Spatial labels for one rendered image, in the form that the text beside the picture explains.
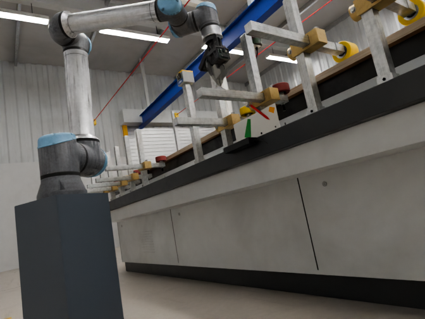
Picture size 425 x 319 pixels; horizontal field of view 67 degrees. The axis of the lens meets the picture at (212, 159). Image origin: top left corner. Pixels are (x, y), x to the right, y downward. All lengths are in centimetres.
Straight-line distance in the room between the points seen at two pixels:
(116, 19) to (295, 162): 95
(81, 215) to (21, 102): 810
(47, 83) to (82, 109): 803
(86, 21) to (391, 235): 148
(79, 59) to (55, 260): 94
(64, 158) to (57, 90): 823
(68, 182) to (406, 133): 117
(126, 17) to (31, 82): 814
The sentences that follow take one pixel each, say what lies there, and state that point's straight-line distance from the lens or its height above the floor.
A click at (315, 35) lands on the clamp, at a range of 118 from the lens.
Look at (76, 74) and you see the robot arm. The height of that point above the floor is 119.
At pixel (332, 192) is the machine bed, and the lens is 139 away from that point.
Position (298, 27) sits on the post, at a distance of 126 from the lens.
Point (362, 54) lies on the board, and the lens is 130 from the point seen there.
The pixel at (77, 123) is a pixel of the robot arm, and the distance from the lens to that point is 162.
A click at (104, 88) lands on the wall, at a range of 992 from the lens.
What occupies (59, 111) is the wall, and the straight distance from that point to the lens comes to 938.
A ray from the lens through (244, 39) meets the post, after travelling 145.
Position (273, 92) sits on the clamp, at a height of 85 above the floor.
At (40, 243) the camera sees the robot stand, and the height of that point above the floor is 44.
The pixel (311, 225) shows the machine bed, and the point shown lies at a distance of 148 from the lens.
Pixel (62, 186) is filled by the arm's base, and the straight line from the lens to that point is 138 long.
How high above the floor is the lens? 44
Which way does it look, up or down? 9 degrees up
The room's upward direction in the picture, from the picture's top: 10 degrees counter-clockwise
